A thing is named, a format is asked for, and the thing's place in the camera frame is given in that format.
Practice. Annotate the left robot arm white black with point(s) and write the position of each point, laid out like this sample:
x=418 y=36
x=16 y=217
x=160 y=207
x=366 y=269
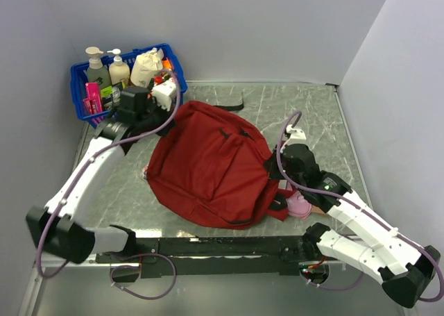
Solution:
x=56 y=228

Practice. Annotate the red backpack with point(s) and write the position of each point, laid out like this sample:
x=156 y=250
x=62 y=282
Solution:
x=210 y=170

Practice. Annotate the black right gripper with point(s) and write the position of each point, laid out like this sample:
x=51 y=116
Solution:
x=270 y=165

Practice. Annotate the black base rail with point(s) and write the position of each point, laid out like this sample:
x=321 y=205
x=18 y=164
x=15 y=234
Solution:
x=284 y=255

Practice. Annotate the beige cloth bag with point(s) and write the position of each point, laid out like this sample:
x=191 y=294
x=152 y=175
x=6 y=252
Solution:
x=147 y=65

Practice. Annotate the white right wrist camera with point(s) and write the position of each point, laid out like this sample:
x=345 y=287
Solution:
x=295 y=135

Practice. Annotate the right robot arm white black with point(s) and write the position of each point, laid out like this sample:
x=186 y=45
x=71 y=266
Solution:
x=401 y=266

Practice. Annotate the blue plastic basket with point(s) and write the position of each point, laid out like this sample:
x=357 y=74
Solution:
x=78 y=74

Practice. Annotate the dark green box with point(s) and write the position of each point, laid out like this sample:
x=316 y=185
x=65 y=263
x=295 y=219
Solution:
x=110 y=95

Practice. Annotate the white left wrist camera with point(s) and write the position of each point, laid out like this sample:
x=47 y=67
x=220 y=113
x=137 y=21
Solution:
x=164 y=94

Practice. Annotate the brown leather wallet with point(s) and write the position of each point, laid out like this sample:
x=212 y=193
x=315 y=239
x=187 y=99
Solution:
x=317 y=210

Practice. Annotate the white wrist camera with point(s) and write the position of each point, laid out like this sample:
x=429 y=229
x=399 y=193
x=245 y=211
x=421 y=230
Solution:
x=295 y=135
x=164 y=94

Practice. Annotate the pink pencil case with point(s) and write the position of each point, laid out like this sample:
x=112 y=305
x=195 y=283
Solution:
x=298 y=206

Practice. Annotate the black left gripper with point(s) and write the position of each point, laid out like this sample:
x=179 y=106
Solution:
x=151 y=103

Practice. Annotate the pink box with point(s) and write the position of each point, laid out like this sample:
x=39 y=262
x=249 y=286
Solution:
x=92 y=102

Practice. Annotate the grey-green pump bottle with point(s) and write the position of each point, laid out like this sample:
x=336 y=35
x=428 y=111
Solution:
x=97 y=72

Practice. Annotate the cream pump bottle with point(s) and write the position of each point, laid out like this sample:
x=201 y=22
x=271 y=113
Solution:
x=118 y=69

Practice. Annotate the Little Women book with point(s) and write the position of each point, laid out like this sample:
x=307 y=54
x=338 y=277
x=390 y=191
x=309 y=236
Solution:
x=143 y=173

